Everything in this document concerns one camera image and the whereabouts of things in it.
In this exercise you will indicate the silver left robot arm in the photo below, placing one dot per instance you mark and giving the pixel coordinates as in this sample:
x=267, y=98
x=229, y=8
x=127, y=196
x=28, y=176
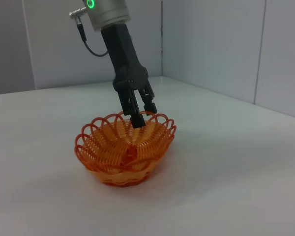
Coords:
x=108, y=14

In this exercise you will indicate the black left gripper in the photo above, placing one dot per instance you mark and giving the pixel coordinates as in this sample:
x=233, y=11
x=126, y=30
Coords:
x=124, y=59

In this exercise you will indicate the orange plastic woven basket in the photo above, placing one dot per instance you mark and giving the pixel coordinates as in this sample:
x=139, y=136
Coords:
x=108, y=157

